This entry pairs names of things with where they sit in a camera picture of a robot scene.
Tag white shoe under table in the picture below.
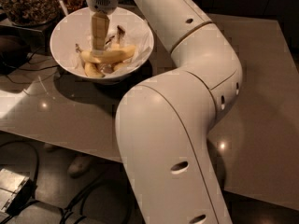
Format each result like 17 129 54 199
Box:
67 155 93 178

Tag yellow banana lower left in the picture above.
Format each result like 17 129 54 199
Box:
84 63 105 78

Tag long yellow banana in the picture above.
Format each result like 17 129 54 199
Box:
75 44 135 63

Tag yellow banana with dark stem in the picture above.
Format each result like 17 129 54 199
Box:
109 25 135 72

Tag dark round object at left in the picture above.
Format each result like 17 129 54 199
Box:
0 35 31 75

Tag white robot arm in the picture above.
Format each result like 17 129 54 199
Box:
87 0 242 224

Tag white paper liner in bowl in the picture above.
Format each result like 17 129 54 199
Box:
71 17 154 80

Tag white ceramic bowl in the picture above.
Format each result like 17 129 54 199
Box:
50 7 147 84

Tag grey power box on floor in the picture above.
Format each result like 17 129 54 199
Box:
0 169 32 215

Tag black cables on floor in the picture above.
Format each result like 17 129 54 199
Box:
0 139 133 224

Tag black cable on table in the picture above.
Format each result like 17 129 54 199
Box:
0 45 62 86

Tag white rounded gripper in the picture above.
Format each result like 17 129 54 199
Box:
86 0 119 56

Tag white spoon handle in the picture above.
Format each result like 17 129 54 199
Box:
57 0 68 16

